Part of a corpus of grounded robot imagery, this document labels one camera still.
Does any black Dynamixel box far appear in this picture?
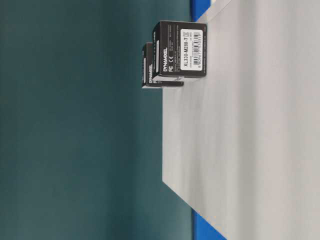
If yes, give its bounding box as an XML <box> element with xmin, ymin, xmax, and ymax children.
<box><xmin>141</xmin><ymin>42</ymin><xmax>184</xmax><ymax>89</ymax></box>

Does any black dynamixel box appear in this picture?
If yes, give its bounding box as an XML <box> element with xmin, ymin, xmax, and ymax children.
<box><xmin>141</xmin><ymin>42</ymin><xmax>184</xmax><ymax>89</ymax></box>
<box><xmin>152</xmin><ymin>20</ymin><xmax>208</xmax><ymax>83</ymax></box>

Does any black Dynamixel box middle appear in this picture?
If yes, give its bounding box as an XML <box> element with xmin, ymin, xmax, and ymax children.
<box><xmin>152</xmin><ymin>20</ymin><xmax>208</xmax><ymax>83</ymax></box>

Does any white base board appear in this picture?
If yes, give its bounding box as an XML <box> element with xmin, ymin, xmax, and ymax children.
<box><xmin>162</xmin><ymin>0</ymin><xmax>320</xmax><ymax>240</ymax></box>

